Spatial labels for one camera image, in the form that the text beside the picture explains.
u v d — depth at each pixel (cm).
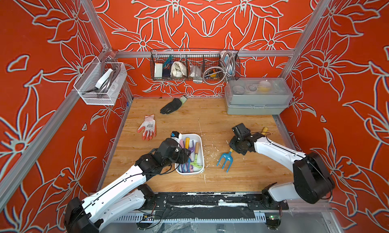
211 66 81
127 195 58
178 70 90
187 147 89
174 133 68
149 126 101
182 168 83
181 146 89
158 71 91
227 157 84
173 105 114
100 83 70
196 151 89
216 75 88
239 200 74
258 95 99
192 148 90
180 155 66
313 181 42
